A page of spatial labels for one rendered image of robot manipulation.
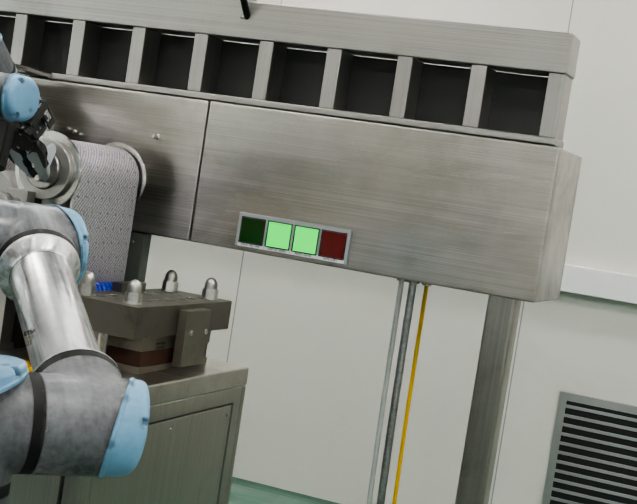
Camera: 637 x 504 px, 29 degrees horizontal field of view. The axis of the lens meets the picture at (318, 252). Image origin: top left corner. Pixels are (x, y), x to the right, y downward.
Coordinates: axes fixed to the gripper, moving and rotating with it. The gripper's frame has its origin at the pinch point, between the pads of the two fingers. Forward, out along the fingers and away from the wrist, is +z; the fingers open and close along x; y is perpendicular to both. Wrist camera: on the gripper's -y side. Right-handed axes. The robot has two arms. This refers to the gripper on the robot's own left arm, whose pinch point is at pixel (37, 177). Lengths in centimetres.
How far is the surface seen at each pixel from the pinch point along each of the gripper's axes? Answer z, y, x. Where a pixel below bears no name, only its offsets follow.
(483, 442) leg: 66, 3, -80
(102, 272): 25.9, -0.8, -5.3
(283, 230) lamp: 30, 20, -36
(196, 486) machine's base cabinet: 55, -28, -31
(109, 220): 19.0, 7.1, -5.3
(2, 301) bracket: 15.2, -18.8, 3.5
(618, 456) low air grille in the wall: 253, 115, -84
